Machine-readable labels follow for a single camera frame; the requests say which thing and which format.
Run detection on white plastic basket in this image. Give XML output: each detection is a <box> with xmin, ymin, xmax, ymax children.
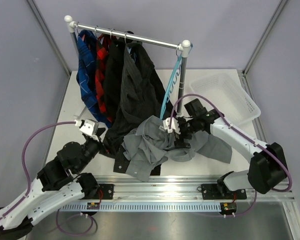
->
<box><xmin>189</xmin><ymin>73</ymin><xmax>261</xmax><ymax>127</ymax></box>

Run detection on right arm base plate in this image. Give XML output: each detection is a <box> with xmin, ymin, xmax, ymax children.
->
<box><xmin>197</xmin><ymin>183</ymin><xmax>247</xmax><ymax>200</ymax></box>

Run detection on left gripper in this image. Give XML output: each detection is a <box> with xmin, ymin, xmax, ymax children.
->
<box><xmin>75</xmin><ymin>128</ymin><xmax>124</xmax><ymax>174</ymax></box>

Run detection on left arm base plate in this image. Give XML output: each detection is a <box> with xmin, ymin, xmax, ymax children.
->
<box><xmin>87</xmin><ymin>183</ymin><xmax>115</xmax><ymax>200</ymax></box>

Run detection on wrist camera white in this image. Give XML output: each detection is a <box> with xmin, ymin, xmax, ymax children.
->
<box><xmin>162</xmin><ymin>117</ymin><xmax>181</xmax><ymax>135</ymax></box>
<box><xmin>75</xmin><ymin>119</ymin><xmax>99</xmax><ymax>140</ymax></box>

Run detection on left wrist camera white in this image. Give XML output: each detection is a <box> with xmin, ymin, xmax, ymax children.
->
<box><xmin>75</xmin><ymin>119</ymin><xmax>99</xmax><ymax>140</ymax></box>

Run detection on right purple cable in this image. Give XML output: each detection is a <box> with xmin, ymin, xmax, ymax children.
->
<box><xmin>171</xmin><ymin>93</ymin><xmax>292</xmax><ymax>193</ymax></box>

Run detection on black hanging shirt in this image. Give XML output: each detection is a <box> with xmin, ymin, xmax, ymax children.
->
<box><xmin>103</xmin><ymin>36</ymin><xmax>126</xmax><ymax>123</ymax></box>

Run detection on slotted cable duct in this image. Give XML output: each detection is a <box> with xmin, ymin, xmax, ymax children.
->
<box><xmin>60</xmin><ymin>201</ymin><xmax>221</xmax><ymax>213</ymax></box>

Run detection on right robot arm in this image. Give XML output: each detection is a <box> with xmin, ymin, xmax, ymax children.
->
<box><xmin>164</xmin><ymin>98</ymin><xmax>292</xmax><ymax>198</ymax></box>

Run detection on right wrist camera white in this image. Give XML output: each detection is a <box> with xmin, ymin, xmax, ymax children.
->
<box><xmin>162</xmin><ymin>117</ymin><xmax>181</xmax><ymax>135</ymax></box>

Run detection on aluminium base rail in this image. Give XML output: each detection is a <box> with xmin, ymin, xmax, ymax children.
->
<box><xmin>64</xmin><ymin>176</ymin><xmax>296</xmax><ymax>201</ymax></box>

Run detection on metal clothes rack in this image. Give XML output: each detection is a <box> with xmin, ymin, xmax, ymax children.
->
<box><xmin>63</xmin><ymin>15</ymin><xmax>191</xmax><ymax>113</ymax></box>

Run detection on red plaid shirt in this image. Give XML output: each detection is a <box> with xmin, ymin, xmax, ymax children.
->
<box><xmin>95</xmin><ymin>34</ymin><xmax>113</xmax><ymax>123</ymax></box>

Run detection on blue shirt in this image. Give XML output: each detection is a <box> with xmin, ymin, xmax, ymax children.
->
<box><xmin>76</xmin><ymin>30</ymin><xmax>112</xmax><ymax>128</ymax></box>

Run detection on teal hanger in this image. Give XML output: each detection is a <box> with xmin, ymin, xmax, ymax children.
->
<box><xmin>159</xmin><ymin>40</ymin><xmax>193</xmax><ymax>120</ymax></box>

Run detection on dark pinstripe hanging shirt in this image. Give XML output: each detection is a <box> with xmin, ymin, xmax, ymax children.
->
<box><xmin>105</xmin><ymin>42</ymin><xmax>166</xmax><ymax>139</ymax></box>

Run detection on grey shirt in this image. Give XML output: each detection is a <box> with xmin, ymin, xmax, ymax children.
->
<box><xmin>121</xmin><ymin>115</ymin><xmax>233</xmax><ymax>182</ymax></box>

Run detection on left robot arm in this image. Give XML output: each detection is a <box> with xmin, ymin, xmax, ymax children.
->
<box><xmin>0</xmin><ymin>127</ymin><xmax>106</xmax><ymax>240</ymax></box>

